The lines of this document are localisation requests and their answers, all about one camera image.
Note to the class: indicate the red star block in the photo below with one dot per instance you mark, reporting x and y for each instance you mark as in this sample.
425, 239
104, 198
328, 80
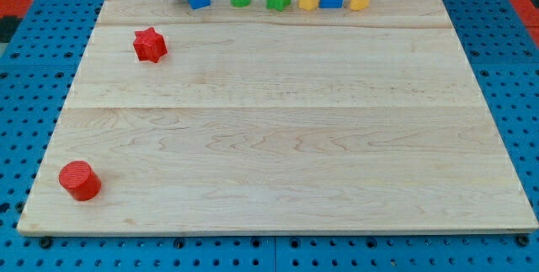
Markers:
149, 45

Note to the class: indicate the light wooden board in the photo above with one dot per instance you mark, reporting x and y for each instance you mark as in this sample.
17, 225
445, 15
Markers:
260, 122

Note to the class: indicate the red cylinder block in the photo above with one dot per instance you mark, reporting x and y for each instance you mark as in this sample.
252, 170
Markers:
79, 180

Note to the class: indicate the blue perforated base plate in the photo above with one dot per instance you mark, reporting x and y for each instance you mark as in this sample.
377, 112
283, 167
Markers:
37, 70

